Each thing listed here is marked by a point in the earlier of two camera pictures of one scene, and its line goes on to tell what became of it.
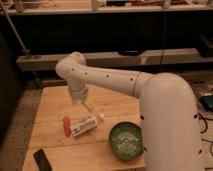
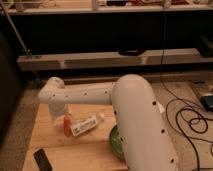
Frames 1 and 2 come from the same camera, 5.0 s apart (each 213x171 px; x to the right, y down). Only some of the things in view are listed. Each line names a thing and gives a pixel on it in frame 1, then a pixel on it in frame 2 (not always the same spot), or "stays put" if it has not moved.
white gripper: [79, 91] to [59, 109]
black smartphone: [41, 160] stays put
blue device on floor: [207, 102] stays put
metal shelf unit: [107, 33] stays put
